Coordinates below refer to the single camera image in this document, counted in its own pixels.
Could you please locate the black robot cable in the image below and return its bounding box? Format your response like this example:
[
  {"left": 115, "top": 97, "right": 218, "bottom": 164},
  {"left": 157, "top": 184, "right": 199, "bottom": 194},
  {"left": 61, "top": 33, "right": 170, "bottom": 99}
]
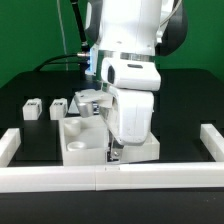
[{"left": 33, "top": 0, "right": 92, "bottom": 72}]

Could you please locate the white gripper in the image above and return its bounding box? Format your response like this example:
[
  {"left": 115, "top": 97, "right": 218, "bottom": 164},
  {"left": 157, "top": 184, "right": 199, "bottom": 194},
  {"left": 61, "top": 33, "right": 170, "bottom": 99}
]
[{"left": 99, "top": 86, "right": 154, "bottom": 161}]

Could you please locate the white marker base plate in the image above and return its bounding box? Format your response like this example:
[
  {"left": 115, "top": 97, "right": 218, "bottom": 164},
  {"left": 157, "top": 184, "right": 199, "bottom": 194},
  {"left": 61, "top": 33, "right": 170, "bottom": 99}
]
[{"left": 68, "top": 100, "right": 99, "bottom": 117}]

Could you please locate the white hanging cable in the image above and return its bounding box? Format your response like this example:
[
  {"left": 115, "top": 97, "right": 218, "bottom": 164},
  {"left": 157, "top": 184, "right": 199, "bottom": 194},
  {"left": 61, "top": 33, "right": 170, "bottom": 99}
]
[{"left": 57, "top": 0, "right": 69, "bottom": 72}]

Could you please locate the white U-shaped obstacle fence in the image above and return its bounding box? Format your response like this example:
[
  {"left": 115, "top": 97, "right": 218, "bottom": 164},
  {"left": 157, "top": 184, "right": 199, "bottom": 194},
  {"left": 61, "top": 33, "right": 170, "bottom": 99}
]
[{"left": 0, "top": 124, "right": 224, "bottom": 193}]

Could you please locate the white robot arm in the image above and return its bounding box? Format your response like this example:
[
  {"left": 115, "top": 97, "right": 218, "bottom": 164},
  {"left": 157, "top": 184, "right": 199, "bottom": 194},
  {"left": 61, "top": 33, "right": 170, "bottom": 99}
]
[{"left": 85, "top": 0, "right": 187, "bottom": 163}]

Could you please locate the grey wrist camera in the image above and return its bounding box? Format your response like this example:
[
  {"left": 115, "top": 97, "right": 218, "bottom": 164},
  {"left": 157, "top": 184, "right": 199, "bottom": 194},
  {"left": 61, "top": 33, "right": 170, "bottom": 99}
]
[{"left": 74, "top": 89, "right": 113, "bottom": 118}]

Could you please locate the white square tabletop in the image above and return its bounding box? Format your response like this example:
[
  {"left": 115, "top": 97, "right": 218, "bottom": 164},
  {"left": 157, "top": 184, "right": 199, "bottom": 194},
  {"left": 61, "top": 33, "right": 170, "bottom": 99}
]
[{"left": 59, "top": 115, "right": 160, "bottom": 166}]

